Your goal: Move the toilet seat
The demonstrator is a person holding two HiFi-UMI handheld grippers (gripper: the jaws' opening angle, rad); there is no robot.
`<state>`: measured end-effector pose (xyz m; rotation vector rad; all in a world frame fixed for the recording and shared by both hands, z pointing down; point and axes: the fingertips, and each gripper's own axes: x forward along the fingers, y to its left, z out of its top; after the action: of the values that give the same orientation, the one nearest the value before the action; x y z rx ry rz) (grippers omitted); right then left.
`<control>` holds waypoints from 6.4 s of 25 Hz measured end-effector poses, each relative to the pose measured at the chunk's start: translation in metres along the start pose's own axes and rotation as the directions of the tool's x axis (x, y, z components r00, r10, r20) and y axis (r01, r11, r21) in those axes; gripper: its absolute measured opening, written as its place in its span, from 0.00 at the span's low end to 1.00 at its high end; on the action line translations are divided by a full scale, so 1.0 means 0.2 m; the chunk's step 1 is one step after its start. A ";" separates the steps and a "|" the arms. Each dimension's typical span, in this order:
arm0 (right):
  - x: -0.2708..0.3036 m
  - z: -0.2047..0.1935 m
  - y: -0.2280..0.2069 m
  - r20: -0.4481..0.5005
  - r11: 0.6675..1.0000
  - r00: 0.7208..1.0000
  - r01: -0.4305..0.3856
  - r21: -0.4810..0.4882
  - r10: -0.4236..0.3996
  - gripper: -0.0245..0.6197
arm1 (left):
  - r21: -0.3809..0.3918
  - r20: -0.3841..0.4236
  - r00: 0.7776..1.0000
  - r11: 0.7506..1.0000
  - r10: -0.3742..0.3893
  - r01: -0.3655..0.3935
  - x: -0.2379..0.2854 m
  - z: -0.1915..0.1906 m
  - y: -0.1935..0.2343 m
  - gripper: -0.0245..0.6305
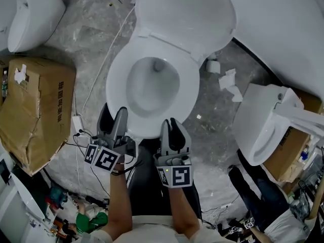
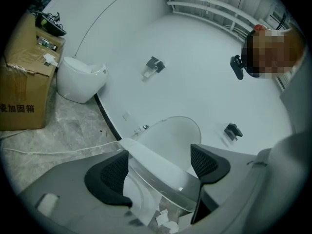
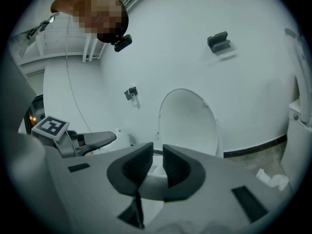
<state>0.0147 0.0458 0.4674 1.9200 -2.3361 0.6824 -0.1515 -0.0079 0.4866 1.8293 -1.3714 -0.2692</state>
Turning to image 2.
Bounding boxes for white toilet lid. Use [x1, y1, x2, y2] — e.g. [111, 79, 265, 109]
[136, 116, 202, 177]

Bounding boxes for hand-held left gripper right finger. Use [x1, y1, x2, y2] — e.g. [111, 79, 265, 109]
[190, 143, 231, 225]

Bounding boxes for black wall holder with paper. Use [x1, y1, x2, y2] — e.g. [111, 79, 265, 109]
[141, 56, 166, 83]

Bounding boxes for large brown cardboard box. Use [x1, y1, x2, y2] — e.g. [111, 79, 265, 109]
[0, 11, 61, 131]

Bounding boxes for person's grey clothing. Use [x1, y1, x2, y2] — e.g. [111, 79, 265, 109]
[246, 44, 312, 234]

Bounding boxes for black head-mounted camera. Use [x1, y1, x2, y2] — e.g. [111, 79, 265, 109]
[230, 55, 245, 80]

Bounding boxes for white paper scraps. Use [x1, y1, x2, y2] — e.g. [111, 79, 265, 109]
[155, 208, 180, 234]

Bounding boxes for crumpled white tissue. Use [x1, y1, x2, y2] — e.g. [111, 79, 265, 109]
[43, 53, 59, 68]

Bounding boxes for clear plastic bottle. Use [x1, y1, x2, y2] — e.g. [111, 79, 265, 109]
[36, 36, 55, 49]

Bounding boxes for white floor cable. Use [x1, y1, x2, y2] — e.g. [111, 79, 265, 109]
[0, 128, 122, 156]

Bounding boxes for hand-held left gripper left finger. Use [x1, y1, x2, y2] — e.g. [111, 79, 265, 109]
[84, 150, 133, 208]

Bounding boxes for white egg-shaped toilet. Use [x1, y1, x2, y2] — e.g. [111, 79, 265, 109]
[56, 56, 109, 104]

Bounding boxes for person's head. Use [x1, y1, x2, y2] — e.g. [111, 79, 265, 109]
[240, 24, 306, 79]

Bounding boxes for white wall pipes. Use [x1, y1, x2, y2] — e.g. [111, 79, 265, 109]
[164, 0, 256, 38]

